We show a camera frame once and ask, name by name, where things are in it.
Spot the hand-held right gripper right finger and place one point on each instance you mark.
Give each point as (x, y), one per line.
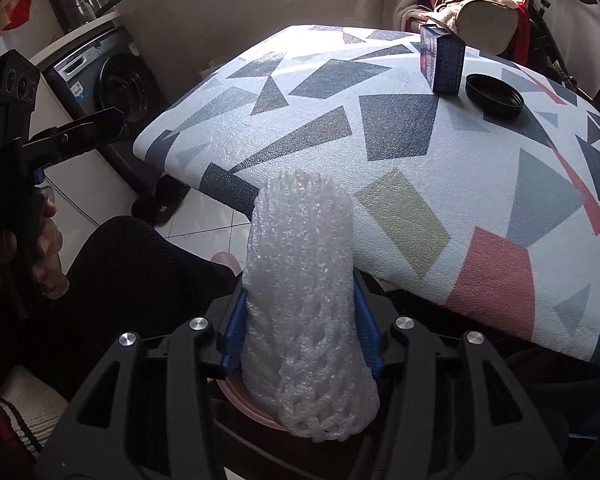
(366, 332)

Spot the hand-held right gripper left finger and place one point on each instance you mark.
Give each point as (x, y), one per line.
(234, 332)

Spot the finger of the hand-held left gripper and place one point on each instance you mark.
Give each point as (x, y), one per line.
(90, 130)

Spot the brown round waste bin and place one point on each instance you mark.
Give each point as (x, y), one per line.
(250, 407)

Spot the white foam fruit net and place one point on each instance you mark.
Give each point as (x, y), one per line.
(305, 285)

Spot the person's left hand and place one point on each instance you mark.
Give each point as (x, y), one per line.
(50, 265)

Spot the grey washing machine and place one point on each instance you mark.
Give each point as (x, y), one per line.
(120, 85)

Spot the black slipper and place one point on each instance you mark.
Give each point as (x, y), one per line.
(157, 205)

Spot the person's left leg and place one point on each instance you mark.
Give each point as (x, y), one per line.
(145, 280)

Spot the geometric patterned tablecloth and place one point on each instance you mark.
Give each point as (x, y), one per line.
(405, 135)

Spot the white knitted sweater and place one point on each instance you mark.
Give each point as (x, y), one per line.
(25, 400)

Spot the black round lid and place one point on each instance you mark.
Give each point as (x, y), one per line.
(495, 95)

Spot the red and blue cardboard box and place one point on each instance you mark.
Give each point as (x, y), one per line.
(447, 67)

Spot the white fleece blanket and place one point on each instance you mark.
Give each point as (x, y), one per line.
(400, 5)

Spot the pile of clothes on chair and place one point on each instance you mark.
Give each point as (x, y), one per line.
(524, 25)

